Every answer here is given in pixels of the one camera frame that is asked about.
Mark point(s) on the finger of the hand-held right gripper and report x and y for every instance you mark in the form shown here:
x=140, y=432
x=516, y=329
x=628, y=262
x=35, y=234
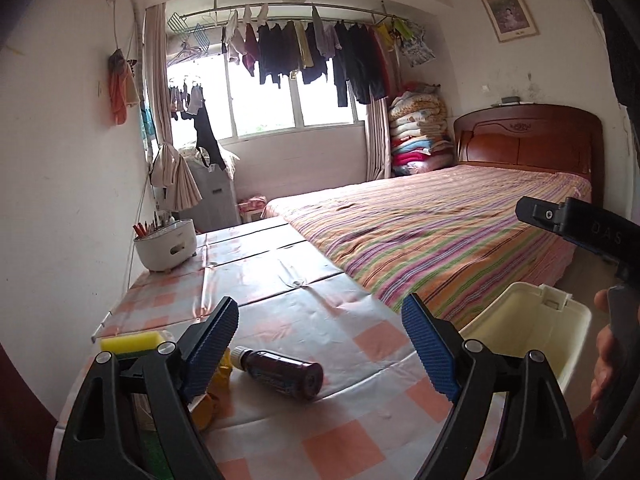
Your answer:
x=540, y=212

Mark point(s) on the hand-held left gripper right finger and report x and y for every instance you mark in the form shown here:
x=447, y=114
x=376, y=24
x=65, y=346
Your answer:
x=430, y=355

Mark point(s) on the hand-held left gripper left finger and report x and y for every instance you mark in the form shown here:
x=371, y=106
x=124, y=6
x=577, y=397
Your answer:
x=215, y=345

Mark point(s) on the yellow packet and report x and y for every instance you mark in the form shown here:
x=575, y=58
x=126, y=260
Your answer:
x=207, y=410

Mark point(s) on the dark purple bottle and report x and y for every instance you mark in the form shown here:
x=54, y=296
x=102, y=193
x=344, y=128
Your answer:
x=285, y=375

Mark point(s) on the yellow green sponge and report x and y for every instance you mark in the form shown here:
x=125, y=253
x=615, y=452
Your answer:
x=130, y=342

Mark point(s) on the cream plastic bin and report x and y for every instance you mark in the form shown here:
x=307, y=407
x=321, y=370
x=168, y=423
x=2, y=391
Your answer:
x=525, y=320

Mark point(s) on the person's right hand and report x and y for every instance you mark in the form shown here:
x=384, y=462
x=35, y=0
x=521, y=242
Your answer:
x=602, y=360

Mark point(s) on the wooden headboard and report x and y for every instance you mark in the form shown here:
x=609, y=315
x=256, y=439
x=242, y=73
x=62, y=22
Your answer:
x=530, y=135

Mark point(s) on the white pen holder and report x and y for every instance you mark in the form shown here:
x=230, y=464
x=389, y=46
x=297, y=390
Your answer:
x=165, y=250

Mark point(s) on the pink checkered tablecloth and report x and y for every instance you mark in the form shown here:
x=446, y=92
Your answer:
x=320, y=310

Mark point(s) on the striped bed sheet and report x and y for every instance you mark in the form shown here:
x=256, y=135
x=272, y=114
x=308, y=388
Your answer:
x=425, y=230

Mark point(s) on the small dark headboard item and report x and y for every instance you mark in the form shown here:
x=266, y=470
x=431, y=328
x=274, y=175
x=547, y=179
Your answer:
x=511, y=99

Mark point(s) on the bunch of pencils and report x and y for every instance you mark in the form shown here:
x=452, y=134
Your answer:
x=142, y=229

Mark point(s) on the pink floor bundle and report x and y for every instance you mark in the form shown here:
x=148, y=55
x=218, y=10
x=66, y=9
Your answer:
x=252, y=207

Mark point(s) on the grey air cooler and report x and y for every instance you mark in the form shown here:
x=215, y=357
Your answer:
x=217, y=200

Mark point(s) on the stack of folded quilts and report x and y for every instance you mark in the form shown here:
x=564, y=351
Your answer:
x=417, y=130

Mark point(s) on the beige striped curtain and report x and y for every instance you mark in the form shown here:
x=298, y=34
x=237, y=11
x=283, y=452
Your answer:
x=378, y=135

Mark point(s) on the floral pillow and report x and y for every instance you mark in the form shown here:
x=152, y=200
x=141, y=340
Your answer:
x=227, y=157

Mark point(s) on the black tank top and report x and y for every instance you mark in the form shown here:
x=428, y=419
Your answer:
x=206, y=135

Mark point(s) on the beige tied curtain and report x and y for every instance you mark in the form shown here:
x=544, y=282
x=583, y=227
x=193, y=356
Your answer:
x=162, y=110

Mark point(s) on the window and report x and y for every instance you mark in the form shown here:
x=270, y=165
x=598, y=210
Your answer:
x=270, y=105

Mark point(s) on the sock drying hanger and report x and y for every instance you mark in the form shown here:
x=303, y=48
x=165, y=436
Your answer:
x=185, y=97

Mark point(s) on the orange hanging cloth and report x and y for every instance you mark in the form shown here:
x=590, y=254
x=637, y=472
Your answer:
x=120, y=90

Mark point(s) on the row of hanging clothes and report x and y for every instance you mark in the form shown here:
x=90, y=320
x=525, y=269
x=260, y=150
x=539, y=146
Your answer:
x=310, y=50

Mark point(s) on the framed wall picture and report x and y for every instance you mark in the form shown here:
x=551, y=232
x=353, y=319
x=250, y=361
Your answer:
x=510, y=12

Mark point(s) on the metal clothes rail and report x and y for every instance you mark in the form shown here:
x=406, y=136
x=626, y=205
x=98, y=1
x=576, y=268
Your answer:
x=295, y=7

